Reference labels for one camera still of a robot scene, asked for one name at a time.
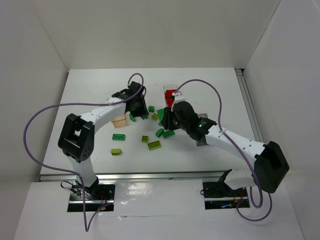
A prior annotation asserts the green brick stack end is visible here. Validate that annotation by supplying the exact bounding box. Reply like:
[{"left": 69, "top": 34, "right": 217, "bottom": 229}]
[{"left": 129, "top": 113, "right": 137, "bottom": 123}]

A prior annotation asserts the red arched brick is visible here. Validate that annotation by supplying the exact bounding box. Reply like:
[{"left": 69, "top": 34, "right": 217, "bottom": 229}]
[{"left": 164, "top": 89, "right": 176, "bottom": 107}]

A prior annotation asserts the dark green 2x4 brick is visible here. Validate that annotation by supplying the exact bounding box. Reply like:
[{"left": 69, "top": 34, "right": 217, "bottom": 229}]
[{"left": 112, "top": 133, "right": 126, "bottom": 141}]

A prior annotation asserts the long green brick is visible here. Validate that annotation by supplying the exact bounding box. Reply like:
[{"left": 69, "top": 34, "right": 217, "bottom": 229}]
[{"left": 157, "top": 108, "right": 165, "bottom": 126}]

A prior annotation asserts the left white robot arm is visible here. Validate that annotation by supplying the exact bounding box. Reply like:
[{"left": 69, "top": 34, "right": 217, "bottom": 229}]
[{"left": 58, "top": 81, "right": 148, "bottom": 195}]

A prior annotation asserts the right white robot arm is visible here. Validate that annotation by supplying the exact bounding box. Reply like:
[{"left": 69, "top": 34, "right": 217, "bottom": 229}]
[{"left": 160, "top": 101, "right": 290, "bottom": 194}]

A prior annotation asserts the small green cube brick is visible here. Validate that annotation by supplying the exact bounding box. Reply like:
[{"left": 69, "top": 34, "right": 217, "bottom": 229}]
[{"left": 148, "top": 105, "right": 155, "bottom": 113}]

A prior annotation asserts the lime 2x2 brick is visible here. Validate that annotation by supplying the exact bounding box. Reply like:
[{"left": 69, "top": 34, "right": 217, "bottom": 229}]
[{"left": 151, "top": 113, "right": 159, "bottom": 121}]

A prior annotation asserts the green 2x4 brick right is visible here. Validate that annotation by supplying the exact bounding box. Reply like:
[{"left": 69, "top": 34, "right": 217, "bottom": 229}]
[{"left": 162, "top": 130, "right": 175, "bottom": 139}]

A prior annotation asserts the green slope brick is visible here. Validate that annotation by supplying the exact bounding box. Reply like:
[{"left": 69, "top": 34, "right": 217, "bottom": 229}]
[{"left": 155, "top": 128, "right": 165, "bottom": 138}]

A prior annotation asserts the tan translucent container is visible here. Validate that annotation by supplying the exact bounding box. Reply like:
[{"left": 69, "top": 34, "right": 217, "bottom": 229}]
[{"left": 111, "top": 114, "right": 128, "bottom": 128}]

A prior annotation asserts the lime small square brick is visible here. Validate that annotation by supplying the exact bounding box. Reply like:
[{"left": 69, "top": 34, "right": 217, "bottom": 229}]
[{"left": 141, "top": 135, "right": 149, "bottom": 143}]

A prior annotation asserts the lime 2x4 brick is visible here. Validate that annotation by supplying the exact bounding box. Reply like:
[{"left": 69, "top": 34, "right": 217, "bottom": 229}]
[{"left": 147, "top": 140, "right": 161, "bottom": 151}]

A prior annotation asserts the grey translucent container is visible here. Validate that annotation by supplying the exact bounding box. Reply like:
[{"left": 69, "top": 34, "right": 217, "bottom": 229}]
[{"left": 196, "top": 113, "right": 208, "bottom": 147}]

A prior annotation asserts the clear plastic container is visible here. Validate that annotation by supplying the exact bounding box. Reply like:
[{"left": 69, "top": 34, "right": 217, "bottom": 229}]
[{"left": 163, "top": 84, "right": 178, "bottom": 107}]

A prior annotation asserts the lime rounded brick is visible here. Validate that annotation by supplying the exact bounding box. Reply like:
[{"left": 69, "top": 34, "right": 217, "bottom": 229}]
[{"left": 110, "top": 148, "right": 122, "bottom": 156}]

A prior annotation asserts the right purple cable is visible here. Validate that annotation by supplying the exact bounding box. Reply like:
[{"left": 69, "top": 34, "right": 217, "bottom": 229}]
[{"left": 170, "top": 79, "right": 273, "bottom": 222}]

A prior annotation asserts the aluminium rail front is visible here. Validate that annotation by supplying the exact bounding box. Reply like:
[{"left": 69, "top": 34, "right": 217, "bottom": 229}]
[{"left": 39, "top": 170, "right": 231, "bottom": 182}]

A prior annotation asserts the aluminium rail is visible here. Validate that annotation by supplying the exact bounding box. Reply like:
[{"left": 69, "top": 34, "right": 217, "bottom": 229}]
[
  {"left": 235, "top": 69, "right": 267, "bottom": 145},
  {"left": 39, "top": 170, "right": 231, "bottom": 182}
]

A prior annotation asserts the aluminium rail right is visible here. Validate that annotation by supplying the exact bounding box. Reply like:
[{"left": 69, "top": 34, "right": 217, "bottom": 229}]
[{"left": 235, "top": 69, "right": 267, "bottom": 145}]

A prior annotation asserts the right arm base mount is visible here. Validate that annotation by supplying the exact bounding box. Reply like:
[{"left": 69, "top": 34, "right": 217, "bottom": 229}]
[{"left": 200, "top": 181, "right": 250, "bottom": 210}]

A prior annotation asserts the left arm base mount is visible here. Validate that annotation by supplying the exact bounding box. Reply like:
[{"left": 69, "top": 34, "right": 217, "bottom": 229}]
[{"left": 60, "top": 180, "right": 116, "bottom": 213}]

